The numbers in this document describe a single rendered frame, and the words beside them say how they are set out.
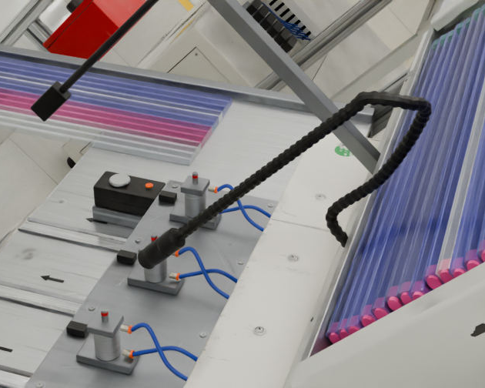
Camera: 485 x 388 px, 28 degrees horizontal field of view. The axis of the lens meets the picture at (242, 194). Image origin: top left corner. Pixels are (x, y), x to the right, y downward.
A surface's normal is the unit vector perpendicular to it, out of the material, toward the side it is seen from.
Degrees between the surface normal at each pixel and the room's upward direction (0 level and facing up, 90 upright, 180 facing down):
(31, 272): 42
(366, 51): 0
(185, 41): 90
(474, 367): 90
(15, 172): 0
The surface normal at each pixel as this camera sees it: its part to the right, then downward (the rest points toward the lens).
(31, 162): 0.66, -0.48
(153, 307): 0.02, -0.82
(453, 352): -0.31, 0.54
